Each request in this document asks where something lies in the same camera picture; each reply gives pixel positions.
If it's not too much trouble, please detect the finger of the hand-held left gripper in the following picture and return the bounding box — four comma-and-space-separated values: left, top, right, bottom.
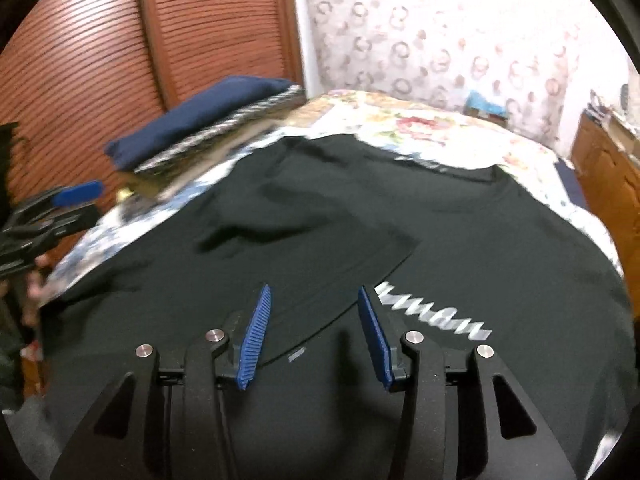
7, 181, 104, 226
0, 204, 99, 257

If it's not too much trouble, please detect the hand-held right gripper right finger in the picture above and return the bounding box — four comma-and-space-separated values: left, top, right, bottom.
356, 286, 578, 480

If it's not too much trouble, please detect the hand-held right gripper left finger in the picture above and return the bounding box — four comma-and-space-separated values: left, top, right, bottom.
50, 284, 273, 480

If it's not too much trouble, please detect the black t-shirt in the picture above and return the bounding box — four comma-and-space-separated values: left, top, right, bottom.
40, 132, 633, 480

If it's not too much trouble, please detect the person's left hand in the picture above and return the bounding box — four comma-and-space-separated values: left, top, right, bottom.
20, 252, 53, 328

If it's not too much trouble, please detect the wooden louvered closet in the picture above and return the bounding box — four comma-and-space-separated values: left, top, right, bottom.
0, 0, 306, 261

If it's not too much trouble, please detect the navy folded cloth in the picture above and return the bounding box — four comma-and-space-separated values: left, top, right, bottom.
104, 76, 296, 170

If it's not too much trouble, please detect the grey patterned folded cloth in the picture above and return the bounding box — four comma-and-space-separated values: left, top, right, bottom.
120, 85, 306, 197

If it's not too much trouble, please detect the floral bed blanket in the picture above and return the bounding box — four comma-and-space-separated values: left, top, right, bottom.
37, 87, 626, 306

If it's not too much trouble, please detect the navy bed sheet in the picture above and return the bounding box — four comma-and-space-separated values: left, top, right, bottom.
556, 159, 592, 212

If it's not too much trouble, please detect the blue box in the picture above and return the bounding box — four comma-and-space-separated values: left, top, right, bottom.
462, 89, 508, 123

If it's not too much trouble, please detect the wooden cabinet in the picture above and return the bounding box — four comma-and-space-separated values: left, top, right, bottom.
570, 110, 640, 281

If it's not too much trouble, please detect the ring patterned curtain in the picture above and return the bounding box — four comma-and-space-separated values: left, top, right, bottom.
300, 0, 632, 156

